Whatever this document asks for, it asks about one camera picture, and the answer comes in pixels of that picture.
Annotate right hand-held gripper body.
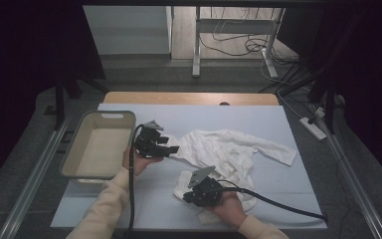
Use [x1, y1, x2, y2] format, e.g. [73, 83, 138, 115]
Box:
[187, 164, 225, 208]

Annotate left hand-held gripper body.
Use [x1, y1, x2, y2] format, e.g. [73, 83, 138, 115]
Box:
[133, 119, 165, 159]

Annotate white baby garment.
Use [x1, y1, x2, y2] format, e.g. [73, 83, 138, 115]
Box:
[163, 128, 298, 224]

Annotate beige plastic basket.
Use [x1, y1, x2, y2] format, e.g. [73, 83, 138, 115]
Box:
[59, 110, 137, 187]

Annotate person's left hand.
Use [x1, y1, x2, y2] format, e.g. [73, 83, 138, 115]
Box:
[122, 145, 164, 177]

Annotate person's right hand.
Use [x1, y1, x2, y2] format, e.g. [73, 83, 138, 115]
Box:
[205, 190, 249, 229]

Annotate wooden table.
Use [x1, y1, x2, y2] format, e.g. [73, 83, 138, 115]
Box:
[102, 92, 281, 107]

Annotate white table mat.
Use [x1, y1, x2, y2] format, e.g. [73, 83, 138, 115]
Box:
[50, 103, 328, 231]

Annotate white cabinet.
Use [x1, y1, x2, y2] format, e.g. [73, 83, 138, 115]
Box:
[83, 5, 173, 56]

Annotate white power strip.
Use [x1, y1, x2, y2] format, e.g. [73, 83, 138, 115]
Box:
[298, 117, 327, 141]

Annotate dark curtain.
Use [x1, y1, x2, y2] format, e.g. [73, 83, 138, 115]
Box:
[0, 0, 106, 197]
[277, 0, 382, 190]

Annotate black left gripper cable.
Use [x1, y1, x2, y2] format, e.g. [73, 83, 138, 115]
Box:
[127, 123, 145, 232]

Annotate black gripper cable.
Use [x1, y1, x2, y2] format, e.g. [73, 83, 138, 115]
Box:
[127, 123, 145, 232]
[217, 179, 328, 222]

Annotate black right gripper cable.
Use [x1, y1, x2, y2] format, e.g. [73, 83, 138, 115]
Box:
[217, 179, 328, 222]

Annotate black floor cable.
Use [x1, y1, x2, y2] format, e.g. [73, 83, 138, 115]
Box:
[198, 7, 300, 66]

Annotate aluminium rail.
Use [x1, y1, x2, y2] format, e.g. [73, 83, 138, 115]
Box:
[324, 130, 382, 239]
[0, 118, 72, 239]

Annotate white floor cable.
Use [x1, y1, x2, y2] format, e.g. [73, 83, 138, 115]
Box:
[260, 49, 312, 120]

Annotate white metal desk frame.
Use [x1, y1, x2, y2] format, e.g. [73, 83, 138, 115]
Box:
[192, 6, 286, 80]

